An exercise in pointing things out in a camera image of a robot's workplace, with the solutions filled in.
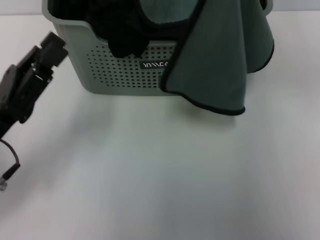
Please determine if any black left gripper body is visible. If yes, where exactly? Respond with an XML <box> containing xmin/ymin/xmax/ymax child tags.
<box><xmin>0</xmin><ymin>64</ymin><xmax>48</xmax><ymax>140</ymax></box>

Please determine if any sage green perforated storage box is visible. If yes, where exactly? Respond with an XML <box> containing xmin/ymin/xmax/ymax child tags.
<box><xmin>41</xmin><ymin>0</ymin><xmax>274</xmax><ymax>97</ymax></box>

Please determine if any black cloth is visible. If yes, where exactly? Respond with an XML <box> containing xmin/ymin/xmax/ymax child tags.
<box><xmin>51</xmin><ymin>0</ymin><xmax>201</xmax><ymax>59</ymax></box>

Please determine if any dark green black-trimmed towel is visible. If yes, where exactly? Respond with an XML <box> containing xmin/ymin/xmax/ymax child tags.
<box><xmin>159</xmin><ymin>0</ymin><xmax>275</xmax><ymax>117</ymax></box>

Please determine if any left thin cable black sleeve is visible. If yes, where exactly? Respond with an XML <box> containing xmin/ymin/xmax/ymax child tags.
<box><xmin>0</xmin><ymin>138</ymin><xmax>22</xmax><ymax>193</ymax></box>

